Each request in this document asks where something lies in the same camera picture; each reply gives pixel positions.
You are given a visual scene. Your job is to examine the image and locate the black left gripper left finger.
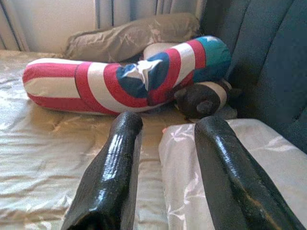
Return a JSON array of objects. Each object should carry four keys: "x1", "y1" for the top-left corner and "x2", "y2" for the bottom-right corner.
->
[{"x1": 61, "y1": 111, "x2": 144, "y2": 230}]

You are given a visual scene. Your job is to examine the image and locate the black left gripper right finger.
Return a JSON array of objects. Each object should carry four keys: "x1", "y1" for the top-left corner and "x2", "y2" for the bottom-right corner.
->
[{"x1": 194, "y1": 116, "x2": 306, "y2": 230}]

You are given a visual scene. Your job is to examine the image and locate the white floral satin pillow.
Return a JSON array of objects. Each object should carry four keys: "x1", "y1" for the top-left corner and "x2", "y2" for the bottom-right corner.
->
[{"x1": 158, "y1": 118, "x2": 307, "y2": 230}]

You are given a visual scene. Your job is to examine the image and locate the beige floral bed sheet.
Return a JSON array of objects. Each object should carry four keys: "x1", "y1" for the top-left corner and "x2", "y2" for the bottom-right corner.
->
[{"x1": 0, "y1": 49, "x2": 240, "y2": 230}]

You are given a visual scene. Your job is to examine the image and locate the black and white plush toy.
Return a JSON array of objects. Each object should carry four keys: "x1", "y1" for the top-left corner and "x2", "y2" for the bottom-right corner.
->
[{"x1": 174, "y1": 80, "x2": 242, "y2": 120}]

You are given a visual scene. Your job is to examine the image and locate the red white shield bolster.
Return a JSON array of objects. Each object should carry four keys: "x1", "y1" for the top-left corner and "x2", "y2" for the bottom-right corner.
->
[{"x1": 23, "y1": 35, "x2": 232, "y2": 115}]

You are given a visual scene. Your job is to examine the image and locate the dark blue padded headboard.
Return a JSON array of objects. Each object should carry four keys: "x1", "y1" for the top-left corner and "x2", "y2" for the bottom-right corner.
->
[{"x1": 200, "y1": 0, "x2": 307, "y2": 154}]

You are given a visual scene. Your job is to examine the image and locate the grey floral pillow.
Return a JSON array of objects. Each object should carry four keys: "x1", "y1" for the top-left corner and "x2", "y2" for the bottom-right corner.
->
[{"x1": 63, "y1": 13, "x2": 201, "y2": 63}]

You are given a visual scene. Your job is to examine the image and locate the grey pleated curtain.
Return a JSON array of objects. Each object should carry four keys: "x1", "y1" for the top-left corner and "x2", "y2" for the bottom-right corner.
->
[
  {"x1": 0, "y1": 0, "x2": 29, "y2": 52},
  {"x1": 95, "y1": 0, "x2": 207, "y2": 29}
]

